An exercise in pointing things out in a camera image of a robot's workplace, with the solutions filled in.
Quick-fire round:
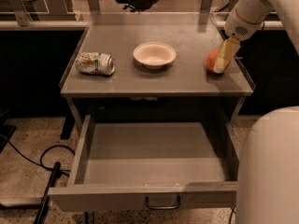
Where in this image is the black drawer handle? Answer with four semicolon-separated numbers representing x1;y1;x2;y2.
145;195;181;211

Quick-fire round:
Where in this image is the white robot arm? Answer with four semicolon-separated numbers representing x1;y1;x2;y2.
207;0;299;224

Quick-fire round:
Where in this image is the white paper bowl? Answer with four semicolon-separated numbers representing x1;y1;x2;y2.
133;42;177;69

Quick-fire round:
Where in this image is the black floor cable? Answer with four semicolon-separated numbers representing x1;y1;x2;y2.
0;133;77;176

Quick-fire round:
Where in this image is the grey cabinet table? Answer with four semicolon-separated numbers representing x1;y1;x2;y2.
61;12;254;127

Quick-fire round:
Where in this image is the black cable under drawer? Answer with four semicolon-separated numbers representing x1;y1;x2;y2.
228;207;236;224

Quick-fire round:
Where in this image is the open grey top drawer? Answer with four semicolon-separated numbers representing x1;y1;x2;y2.
50;117;238;212

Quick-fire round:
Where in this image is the orange fruit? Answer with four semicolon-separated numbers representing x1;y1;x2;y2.
206;49;230;74

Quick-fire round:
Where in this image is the crushed soda can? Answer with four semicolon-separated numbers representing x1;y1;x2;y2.
75;52;115;76

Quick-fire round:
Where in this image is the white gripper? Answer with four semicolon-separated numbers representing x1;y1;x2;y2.
213;7;261;74

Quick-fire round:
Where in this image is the black pole on floor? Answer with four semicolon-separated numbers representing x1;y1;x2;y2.
34;162;61;224

